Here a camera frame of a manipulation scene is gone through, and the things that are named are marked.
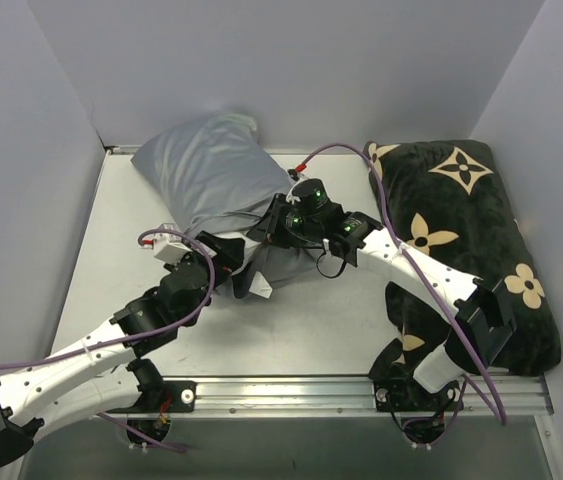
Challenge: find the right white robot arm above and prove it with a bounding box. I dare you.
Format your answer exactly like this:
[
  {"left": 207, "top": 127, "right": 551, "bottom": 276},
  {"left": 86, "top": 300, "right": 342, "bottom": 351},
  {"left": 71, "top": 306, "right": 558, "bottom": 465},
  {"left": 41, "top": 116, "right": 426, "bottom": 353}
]
[{"left": 247, "top": 178, "right": 517, "bottom": 409}]

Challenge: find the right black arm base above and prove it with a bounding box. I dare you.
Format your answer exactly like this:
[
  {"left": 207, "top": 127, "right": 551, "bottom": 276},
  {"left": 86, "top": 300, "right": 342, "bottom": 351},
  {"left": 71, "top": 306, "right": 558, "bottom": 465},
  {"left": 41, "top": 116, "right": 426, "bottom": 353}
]
[{"left": 368, "top": 362, "right": 460, "bottom": 413}]

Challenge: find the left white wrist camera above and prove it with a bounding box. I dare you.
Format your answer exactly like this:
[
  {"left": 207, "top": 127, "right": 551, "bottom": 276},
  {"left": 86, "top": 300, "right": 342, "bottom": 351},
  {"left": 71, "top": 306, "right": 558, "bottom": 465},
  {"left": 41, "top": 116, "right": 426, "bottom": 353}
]
[{"left": 139, "top": 223, "right": 192, "bottom": 265}]

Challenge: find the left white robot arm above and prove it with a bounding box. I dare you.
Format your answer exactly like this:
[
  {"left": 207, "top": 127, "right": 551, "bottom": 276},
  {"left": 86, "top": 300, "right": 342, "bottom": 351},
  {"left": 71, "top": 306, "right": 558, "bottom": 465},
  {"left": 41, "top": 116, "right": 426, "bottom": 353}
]
[{"left": 0, "top": 232, "right": 258, "bottom": 468}]

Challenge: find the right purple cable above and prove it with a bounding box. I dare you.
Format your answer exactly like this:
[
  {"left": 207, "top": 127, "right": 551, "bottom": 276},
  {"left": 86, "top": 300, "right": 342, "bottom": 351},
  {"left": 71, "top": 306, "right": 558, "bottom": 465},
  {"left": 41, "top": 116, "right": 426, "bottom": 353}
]
[{"left": 290, "top": 143, "right": 510, "bottom": 426}]

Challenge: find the grey pillowcase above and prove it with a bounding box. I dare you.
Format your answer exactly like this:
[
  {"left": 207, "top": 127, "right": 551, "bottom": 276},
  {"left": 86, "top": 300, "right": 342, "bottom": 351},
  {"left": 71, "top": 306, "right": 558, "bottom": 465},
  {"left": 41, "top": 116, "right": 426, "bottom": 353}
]
[{"left": 130, "top": 110, "right": 320, "bottom": 301}]

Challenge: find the white pillow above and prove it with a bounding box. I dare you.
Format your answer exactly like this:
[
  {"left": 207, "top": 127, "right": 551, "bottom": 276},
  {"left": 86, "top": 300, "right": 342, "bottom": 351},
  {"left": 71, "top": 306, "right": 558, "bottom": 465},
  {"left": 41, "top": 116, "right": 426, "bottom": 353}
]
[{"left": 232, "top": 235, "right": 268, "bottom": 300}]

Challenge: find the aluminium front rail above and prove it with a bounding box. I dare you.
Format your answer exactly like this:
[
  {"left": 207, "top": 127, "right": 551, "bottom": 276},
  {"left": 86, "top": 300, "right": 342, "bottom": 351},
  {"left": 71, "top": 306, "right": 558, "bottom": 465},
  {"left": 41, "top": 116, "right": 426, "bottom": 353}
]
[{"left": 109, "top": 372, "right": 554, "bottom": 419}]

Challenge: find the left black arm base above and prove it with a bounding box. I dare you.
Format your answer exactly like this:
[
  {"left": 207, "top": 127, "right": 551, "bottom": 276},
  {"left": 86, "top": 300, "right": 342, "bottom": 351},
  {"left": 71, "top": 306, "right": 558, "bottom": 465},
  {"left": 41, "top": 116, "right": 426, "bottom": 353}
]
[{"left": 126, "top": 359, "right": 197, "bottom": 414}]

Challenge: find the black floral plush pillow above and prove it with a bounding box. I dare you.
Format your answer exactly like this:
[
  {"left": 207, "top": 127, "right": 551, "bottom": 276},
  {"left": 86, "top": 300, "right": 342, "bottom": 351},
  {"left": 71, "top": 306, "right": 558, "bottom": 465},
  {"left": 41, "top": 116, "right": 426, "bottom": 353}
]
[{"left": 363, "top": 140, "right": 561, "bottom": 377}]

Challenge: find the white pillow care label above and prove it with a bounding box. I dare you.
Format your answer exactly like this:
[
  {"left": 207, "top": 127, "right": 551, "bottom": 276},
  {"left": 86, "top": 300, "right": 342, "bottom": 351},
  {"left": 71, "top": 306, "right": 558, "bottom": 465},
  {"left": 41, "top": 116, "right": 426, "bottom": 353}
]
[{"left": 248, "top": 271, "right": 273, "bottom": 299}]

